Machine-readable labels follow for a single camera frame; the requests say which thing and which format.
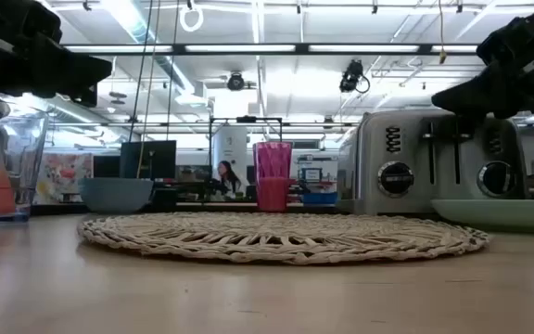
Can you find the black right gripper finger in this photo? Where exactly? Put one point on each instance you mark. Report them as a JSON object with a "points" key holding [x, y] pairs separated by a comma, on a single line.
{"points": [[485, 95]]}

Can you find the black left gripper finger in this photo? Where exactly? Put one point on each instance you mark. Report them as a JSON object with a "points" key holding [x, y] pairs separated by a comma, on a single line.
{"points": [[86, 96], [79, 74]]}

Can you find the blue bowl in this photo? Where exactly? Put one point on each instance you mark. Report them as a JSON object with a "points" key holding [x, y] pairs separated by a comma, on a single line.
{"points": [[115, 195]]}

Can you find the green plate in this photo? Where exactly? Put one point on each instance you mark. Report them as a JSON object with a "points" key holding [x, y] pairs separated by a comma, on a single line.
{"points": [[503, 214]]}

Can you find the floral picture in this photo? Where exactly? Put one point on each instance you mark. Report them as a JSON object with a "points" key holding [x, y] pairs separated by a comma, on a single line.
{"points": [[63, 178]]}

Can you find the clear drinking glass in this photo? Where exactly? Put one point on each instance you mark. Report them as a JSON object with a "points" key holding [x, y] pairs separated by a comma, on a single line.
{"points": [[26, 158]]}

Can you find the black monitor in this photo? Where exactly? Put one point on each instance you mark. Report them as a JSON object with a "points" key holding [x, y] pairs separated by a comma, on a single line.
{"points": [[153, 160]]}

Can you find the silver four-slot toaster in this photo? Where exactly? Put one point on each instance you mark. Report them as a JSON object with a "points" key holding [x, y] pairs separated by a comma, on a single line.
{"points": [[410, 158]]}

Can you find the black overhead light bar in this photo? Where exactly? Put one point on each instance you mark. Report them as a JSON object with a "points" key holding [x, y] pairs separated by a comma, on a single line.
{"points": [[179, 48]]}

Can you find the white cylinder tank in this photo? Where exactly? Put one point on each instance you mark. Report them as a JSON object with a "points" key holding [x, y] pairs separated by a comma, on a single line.
{"points": [[231, 148]]}

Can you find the person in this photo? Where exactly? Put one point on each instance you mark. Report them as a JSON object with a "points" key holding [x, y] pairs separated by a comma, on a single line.
{"points": [[228, 181]]}

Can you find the blue bin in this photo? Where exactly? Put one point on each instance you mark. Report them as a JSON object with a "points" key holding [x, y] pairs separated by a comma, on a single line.
{"points": [[320, 198]]}

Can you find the pink plastic tumbler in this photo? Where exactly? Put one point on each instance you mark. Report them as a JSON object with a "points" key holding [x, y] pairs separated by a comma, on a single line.
{"points": [[272, 185]]}

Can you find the round woven straw placemat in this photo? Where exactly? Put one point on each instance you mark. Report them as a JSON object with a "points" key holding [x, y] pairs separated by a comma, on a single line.
{"points": [[281, 239]]}

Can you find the round black ceiling camera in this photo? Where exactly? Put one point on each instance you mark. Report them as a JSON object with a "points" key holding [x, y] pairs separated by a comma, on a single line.
{"points": [[235, 82]]}

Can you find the black metal stand frame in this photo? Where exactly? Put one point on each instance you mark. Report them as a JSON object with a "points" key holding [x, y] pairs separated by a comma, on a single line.
{"points": [[246, 119]]}

